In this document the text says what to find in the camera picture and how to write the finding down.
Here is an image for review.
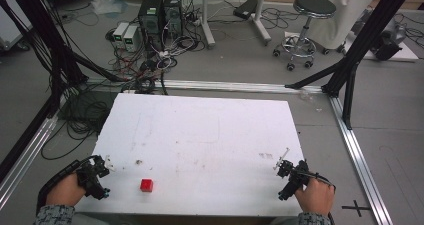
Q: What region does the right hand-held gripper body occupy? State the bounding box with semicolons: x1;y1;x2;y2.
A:
276;159;312;202

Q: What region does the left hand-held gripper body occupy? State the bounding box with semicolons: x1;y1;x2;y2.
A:
76;154;111;201

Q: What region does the person's right hand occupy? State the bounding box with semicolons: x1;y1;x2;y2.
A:
294;177;336;217

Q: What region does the person's left hand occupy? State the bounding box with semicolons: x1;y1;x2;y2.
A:
45;172;87;208

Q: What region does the red cube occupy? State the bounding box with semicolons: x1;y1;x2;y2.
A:
139;178;155;193

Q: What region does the white bench power supply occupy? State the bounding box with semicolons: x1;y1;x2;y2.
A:
112;21;131;48
122;25;141;53

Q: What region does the white table stand leg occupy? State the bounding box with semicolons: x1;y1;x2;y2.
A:
251;0;273;47
199;0;217;50

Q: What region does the large black computer tower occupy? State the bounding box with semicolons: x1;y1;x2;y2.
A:
137;0;165;50

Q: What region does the black flat box on floor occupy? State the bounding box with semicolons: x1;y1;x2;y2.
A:
232;0;259;21

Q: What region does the black round swivel stool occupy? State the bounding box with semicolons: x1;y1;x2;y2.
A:
272;0;338;72

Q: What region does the black device on white board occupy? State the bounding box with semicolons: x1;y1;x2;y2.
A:
372;17;407;62

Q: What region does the clear plastic bag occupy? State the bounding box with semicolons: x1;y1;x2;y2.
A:
90;0;128;17

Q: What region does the slim black computer tower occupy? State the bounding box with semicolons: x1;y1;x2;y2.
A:
162;0;184;37

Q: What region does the white cloth-covered chair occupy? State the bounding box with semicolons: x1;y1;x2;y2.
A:
305;0;377;52

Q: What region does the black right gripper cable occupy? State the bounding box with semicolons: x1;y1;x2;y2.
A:
301;171;337;190

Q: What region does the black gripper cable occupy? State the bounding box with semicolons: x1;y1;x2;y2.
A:
35;155;101;216
301;171;337;190

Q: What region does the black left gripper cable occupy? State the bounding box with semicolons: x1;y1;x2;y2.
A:
35;155;101;216

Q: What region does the coil of black cables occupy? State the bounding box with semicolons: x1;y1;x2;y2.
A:
40;90;114;162

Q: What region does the long aluminium floor rail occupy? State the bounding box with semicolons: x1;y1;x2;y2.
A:
85;78;325;95

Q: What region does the black upright frame brace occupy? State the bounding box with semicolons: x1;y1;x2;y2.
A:
341;62;360;131

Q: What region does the tangle of floor cables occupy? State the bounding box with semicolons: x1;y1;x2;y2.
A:
105;14;205;96

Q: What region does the black frame post with cables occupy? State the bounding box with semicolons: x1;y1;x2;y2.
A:
0;0;89;119

